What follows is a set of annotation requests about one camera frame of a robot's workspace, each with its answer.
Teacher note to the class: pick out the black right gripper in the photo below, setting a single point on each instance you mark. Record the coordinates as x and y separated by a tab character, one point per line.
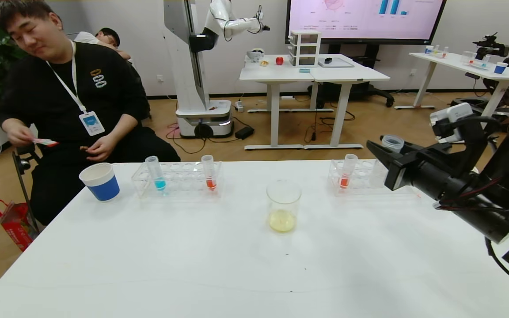
399	173

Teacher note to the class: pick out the red pigment test tube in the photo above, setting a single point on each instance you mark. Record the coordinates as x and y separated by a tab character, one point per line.
346	176
210	176

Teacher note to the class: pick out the clear acrylic test tube rack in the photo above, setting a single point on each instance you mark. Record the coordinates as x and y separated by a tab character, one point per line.
179	179
360	176
440	52
480	64

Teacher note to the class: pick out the clear glass beaker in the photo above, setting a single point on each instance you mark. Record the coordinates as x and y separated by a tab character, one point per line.
283	207
468	57

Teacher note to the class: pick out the blue pigment test tube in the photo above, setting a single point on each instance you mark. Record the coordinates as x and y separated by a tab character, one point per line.
157	176

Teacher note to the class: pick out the black display stand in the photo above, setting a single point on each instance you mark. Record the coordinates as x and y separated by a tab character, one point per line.
365	90

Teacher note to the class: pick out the white standing desk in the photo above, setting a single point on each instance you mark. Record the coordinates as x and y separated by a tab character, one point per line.
351	75
276	73

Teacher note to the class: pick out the blue white paper cup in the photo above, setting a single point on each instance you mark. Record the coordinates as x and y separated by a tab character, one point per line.
102	183
429	50
500	68

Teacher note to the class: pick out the long white desk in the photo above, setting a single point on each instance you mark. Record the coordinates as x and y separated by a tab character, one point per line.
457	62

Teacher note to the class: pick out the grey flat tablet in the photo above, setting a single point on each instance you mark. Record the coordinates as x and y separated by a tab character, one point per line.
336	63

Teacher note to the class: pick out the white drawer organizer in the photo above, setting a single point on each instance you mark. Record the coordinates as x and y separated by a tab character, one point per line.
305	48

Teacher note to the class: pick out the red apple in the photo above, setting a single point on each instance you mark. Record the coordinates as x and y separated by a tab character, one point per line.
279	60

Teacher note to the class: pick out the black power adapter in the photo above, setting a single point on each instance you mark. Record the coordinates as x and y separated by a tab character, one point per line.
245	132

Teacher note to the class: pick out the white power strip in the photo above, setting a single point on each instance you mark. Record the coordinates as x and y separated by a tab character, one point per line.
239	106

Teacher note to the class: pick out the white bowl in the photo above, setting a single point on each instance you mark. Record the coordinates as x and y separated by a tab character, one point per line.
255	54

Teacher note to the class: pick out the white wheeled robot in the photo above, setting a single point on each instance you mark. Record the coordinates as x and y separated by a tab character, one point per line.
190	66

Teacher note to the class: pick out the white blue ID badge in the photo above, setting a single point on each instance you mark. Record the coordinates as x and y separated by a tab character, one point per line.
92	123

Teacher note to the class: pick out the person in white shirt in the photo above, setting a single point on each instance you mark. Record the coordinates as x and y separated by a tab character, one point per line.
108	37

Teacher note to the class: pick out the person in black sweater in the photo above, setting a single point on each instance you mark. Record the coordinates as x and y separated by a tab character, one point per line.
82	88

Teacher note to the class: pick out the red shopping bag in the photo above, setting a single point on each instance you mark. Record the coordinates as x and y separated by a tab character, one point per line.
16	225

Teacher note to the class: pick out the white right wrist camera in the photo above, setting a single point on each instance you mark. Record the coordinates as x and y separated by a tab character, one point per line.
451	117

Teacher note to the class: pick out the large wall display screen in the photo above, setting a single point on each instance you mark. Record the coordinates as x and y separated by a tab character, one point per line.
365	20

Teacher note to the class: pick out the black camera rig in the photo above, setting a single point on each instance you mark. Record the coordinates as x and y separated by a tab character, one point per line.
491	44

